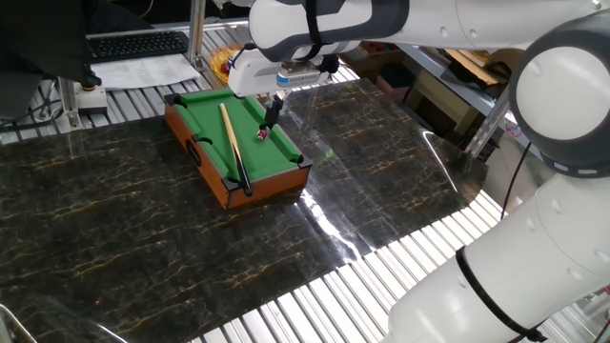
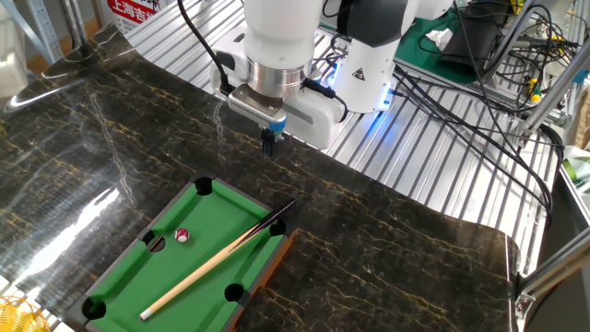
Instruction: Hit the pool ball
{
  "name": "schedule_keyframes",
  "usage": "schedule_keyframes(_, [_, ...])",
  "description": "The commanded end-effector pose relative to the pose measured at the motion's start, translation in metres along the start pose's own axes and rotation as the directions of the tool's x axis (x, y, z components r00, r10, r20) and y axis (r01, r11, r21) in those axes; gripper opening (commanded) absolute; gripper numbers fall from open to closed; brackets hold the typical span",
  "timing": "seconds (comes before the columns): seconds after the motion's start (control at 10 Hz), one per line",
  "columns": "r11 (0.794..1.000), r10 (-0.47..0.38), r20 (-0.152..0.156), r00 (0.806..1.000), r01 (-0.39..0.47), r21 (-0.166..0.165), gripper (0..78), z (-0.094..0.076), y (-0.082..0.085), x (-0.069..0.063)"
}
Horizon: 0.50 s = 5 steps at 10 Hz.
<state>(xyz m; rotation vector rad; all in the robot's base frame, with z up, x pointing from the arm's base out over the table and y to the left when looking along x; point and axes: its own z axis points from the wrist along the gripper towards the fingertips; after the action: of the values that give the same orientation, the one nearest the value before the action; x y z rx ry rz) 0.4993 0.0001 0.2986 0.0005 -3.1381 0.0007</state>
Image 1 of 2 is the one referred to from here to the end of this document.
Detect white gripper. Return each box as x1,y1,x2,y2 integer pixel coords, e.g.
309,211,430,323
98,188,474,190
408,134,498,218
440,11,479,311
227,47,340,131

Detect wooden cue stick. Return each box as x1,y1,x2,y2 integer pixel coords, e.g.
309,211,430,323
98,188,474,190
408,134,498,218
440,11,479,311
219,102,254,198

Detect mini green pool table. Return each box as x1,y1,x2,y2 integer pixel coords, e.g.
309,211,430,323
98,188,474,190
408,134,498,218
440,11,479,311
163,88,314,211

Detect pink box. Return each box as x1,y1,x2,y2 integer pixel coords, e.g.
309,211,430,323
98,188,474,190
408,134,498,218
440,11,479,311
375,74,412,101

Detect white paper sheet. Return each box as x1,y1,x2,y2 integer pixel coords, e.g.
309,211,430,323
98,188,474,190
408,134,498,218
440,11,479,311
90,52,201,91

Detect black keyboard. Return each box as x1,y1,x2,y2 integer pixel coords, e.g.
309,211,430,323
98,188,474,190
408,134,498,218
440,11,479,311
86,30,191,65

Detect beige box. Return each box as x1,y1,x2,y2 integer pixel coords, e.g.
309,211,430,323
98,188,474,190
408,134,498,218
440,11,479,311
413,71,480,135

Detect black marble pattern mat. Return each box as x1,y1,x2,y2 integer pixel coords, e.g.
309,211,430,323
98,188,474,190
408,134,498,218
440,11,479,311
0,78,490,343

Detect white base with black knob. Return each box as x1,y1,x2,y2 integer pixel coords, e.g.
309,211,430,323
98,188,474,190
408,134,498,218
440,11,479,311
73,71,109,116

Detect short aluminium upright profile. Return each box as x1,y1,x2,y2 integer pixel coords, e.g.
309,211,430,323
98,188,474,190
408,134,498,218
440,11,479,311
56,75,83,131

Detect slanted aluminium leg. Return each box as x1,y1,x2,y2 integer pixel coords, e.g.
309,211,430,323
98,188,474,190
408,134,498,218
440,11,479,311
464,94,511,159

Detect black monitor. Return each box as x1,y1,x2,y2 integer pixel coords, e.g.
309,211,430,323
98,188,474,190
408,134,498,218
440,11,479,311
0,0,104,120

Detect silver wrist camera blue ends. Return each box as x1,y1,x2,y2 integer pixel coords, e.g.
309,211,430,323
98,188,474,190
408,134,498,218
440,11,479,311
275,64,321,89

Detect black velcro cable strap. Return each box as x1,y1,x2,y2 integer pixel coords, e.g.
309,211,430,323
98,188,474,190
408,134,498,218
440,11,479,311
303,0,340,74
455,246,549,343

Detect aluminium vertical post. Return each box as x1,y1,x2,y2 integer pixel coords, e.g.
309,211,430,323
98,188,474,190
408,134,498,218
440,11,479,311
187,0,207,71

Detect grey cable bundle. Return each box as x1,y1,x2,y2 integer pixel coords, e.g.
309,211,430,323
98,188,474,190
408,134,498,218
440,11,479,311
0,80,66,133

